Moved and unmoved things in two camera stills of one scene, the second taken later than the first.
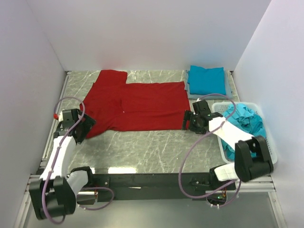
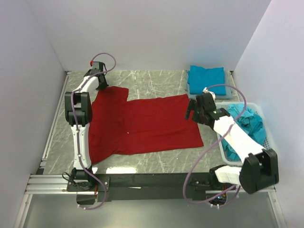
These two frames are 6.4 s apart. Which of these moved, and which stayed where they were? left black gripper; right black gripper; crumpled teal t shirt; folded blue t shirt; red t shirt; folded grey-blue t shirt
Moved: red t shirt; right black gripper; left black gripper
Stayed: folded blue t shirt; folded grey-blue t shirt; crumpled teal t shirt
